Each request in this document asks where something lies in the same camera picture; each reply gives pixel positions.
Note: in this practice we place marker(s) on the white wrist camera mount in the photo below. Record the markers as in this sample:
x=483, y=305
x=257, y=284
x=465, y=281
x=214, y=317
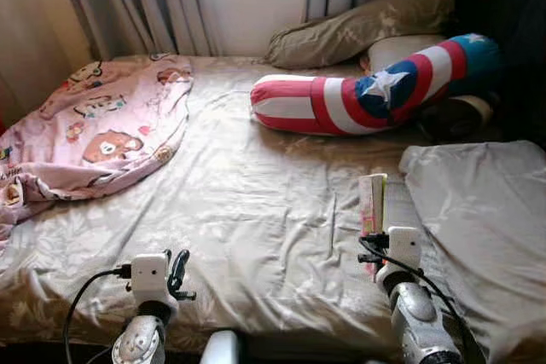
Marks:
x=149, y=274
x=405, y=245

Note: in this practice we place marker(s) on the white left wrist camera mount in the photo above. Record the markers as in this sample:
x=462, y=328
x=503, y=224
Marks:
x=149, y=274

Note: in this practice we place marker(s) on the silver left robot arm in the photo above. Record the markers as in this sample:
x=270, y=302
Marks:
x=141, y=343

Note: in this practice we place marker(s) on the plain white pillow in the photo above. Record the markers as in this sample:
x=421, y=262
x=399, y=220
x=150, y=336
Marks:
x=401, y=50

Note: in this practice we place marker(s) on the pink cartoon print blanket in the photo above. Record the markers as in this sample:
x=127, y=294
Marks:
x=102, y=125

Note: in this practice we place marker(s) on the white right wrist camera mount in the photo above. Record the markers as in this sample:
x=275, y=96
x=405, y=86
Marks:
x=405, y=245

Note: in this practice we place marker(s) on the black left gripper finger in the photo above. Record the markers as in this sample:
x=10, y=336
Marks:
x=172, y=272
x=184, y=270

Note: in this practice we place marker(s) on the black beige plush cushion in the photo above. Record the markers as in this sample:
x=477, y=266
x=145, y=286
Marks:
x=461, y=117

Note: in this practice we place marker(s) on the khaki brown pillow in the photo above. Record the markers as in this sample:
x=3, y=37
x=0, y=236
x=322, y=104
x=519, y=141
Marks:
x=341, y=36

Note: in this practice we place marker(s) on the black padded headboard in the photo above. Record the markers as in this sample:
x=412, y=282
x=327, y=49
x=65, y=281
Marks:
x=512, y=40

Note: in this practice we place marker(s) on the grey floral pillow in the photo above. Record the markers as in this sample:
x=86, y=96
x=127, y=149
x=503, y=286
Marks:
x=486, y=228

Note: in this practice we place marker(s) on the silver left robot leg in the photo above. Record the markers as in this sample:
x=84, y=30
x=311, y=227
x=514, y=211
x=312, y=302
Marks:
x=222, y=349

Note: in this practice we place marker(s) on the red white blue star bolster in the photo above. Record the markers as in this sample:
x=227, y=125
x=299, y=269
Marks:
x=299, y=108

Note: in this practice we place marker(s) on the colourful comic book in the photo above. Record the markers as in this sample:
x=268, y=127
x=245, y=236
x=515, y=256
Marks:
x=373, y=202

